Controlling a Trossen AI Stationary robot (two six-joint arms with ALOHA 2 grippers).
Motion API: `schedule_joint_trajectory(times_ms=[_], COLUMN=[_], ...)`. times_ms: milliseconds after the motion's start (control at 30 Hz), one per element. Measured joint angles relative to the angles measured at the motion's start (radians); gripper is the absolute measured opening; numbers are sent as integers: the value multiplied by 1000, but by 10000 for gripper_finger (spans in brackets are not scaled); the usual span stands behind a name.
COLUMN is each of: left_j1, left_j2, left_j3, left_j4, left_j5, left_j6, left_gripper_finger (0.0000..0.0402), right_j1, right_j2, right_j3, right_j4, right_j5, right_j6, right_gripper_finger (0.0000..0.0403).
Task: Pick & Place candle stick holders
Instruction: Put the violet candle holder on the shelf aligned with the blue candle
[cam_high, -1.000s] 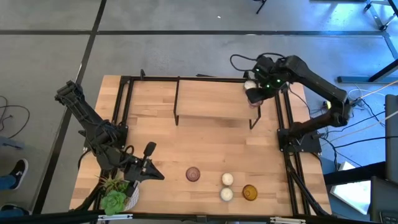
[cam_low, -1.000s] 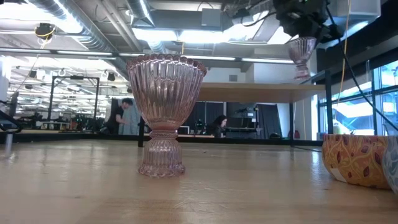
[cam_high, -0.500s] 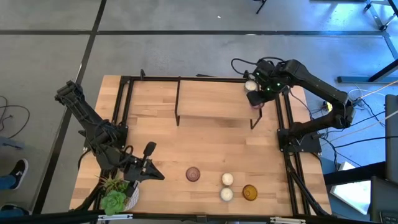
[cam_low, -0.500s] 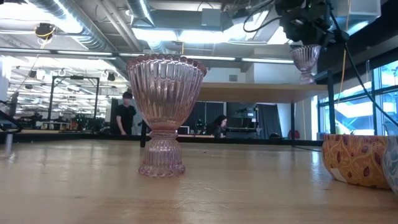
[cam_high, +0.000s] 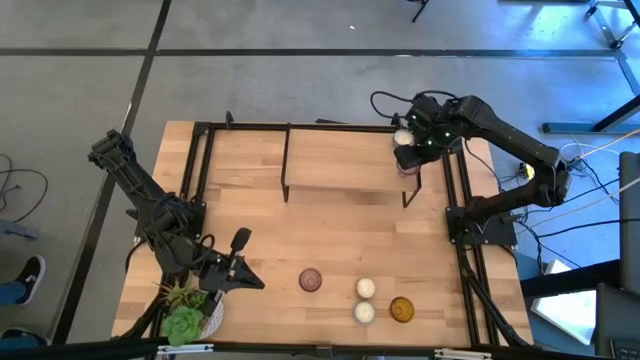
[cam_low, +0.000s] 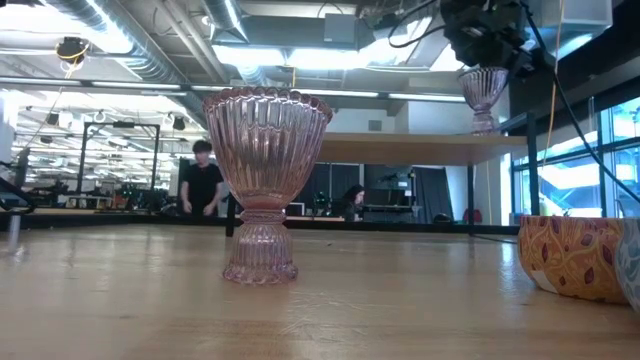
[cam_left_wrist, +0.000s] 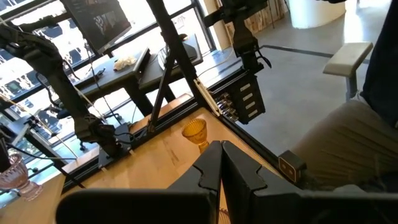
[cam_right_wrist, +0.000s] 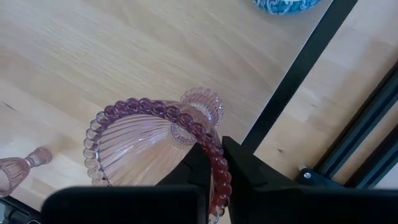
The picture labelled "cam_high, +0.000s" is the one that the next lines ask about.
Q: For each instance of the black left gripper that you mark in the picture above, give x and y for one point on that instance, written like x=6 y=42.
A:
x=220 y=272

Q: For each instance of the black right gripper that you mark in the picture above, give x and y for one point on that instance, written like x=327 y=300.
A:
x=430 y=125

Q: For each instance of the pink ribbed glass candle holder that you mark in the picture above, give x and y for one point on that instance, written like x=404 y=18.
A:
x=409 y=172
x=310 y=280

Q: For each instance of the white candle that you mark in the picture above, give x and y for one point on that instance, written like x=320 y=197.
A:
x=364 y=312
x=365 y=288
x=403 y=137

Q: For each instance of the amber ribbed glass candle holder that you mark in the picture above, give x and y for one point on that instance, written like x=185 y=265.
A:
x=402 y=309

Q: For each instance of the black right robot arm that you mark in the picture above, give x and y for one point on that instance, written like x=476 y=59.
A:
x=510 y=135

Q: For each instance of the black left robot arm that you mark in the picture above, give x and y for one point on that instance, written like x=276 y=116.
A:
x=130 y=175

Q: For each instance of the green succulent in white pot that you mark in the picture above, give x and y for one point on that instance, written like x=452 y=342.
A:
x=182 y=325

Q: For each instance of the black overhead crossbeam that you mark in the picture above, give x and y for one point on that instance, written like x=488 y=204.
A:
x=280 y=348

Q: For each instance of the wooden shelf with black legs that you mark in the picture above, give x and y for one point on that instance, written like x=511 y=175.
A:
x=350 y=165

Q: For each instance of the yellow power plug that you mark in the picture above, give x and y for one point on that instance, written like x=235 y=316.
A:
x=527 y=171

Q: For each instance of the black tripod leg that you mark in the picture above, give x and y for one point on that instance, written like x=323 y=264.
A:
x=420 y=11

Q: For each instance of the dark floor stand base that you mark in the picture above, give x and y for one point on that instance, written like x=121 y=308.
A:
x=570 y=128

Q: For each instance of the grey metal stand legs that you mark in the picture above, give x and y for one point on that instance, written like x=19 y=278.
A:
x=605 y=30

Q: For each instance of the person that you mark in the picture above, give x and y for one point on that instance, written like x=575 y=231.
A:
x=32 y=275

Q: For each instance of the dark grey cabinet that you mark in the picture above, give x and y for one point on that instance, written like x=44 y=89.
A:
x=630 y=225

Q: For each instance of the grey chair base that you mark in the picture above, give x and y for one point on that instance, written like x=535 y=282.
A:
x=17 y=231

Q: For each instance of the dark grey desk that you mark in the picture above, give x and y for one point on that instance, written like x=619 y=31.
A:
x=620 y=320

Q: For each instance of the black aluminium table frame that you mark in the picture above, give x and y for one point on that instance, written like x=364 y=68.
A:
x=250 y=127

